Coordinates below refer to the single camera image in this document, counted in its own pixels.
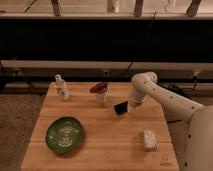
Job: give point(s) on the black eraser block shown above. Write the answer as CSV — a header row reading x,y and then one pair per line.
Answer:
x,y
121,108

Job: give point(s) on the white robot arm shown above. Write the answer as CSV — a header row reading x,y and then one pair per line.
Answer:
x,y
198,154

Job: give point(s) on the white cup with brown lid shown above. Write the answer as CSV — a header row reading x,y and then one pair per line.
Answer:
x,y
100,91

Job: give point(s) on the small clear spray bottle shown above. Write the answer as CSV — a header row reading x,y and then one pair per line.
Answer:
x,y
62,88

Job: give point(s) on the green ceramic plate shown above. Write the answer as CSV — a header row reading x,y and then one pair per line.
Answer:
x,y
64,135

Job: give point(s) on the white crumpled sponge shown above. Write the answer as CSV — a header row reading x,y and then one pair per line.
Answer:
x,y
150,140

